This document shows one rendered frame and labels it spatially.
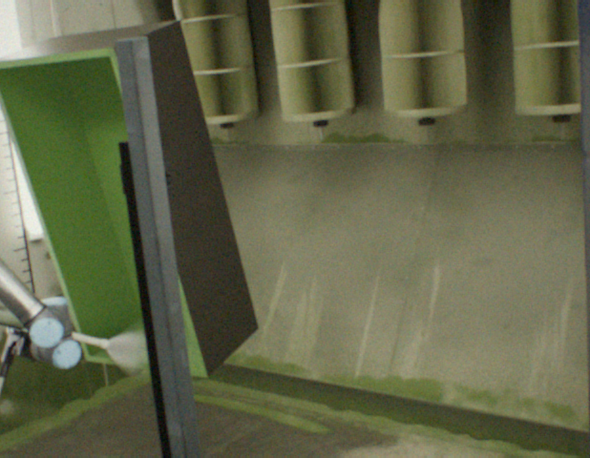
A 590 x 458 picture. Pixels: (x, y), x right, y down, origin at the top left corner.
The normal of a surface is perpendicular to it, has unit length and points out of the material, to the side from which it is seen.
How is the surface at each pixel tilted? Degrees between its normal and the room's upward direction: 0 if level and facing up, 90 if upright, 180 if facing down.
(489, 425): 90
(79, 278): 90
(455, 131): 90
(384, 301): 57
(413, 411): 90
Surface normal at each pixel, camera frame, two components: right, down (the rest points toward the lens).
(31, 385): 0.79, 0.06
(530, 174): -0.56, -0.33
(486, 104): -0.61, 0.23
